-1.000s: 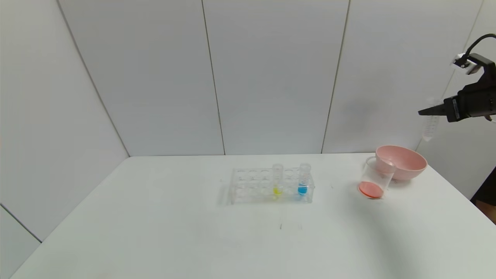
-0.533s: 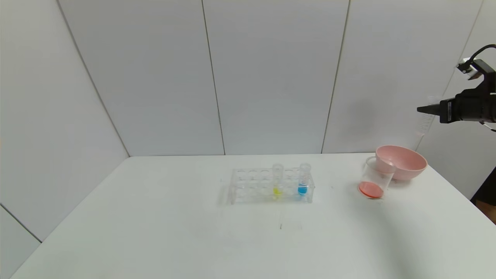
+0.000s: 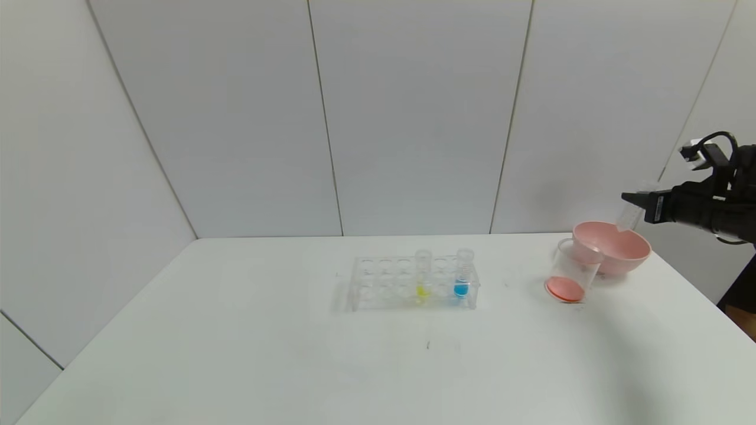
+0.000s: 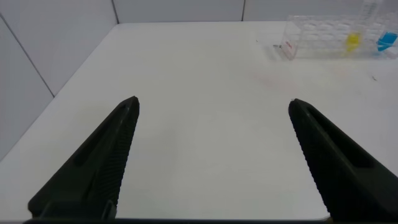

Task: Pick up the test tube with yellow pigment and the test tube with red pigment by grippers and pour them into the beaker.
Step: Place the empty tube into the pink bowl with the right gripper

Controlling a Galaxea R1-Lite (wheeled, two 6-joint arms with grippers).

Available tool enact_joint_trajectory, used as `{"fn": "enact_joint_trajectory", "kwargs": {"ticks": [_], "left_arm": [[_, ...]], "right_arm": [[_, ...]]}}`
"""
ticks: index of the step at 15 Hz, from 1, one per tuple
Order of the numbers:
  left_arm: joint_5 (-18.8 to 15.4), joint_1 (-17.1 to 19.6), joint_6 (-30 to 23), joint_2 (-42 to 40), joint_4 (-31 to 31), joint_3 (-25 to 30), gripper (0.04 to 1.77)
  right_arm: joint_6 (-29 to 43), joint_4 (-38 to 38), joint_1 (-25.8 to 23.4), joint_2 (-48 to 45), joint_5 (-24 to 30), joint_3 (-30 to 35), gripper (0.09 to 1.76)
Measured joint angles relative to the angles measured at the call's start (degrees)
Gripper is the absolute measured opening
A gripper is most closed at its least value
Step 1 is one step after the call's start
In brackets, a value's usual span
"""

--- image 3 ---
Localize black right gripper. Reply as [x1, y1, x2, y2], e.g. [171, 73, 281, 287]
[621, 181, 715, 233]

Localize test tube with red pigment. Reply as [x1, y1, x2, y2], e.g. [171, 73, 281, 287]
[616, 180, 661, 232]

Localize test tube with yellow pigment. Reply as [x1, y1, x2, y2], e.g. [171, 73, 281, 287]
[415, 249, 432, 303]

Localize clear plastic measuring beaker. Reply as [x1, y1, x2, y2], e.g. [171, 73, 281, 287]
[545, 238, 603, 305]

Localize test tube with blue pigment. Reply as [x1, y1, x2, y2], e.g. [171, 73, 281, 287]
[455, 249, 475, 299]

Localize clear acrylic test tube rack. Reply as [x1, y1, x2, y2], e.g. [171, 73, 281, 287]
[348, 255, 480, 312]

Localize pink bowl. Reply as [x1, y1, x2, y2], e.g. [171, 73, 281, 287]
[572, 222, 652, 277]

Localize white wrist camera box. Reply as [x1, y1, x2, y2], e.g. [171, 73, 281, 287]
[679, 139, 730, 173]

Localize black camera cable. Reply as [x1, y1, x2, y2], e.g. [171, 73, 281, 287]
[697, 131, 740, 178]

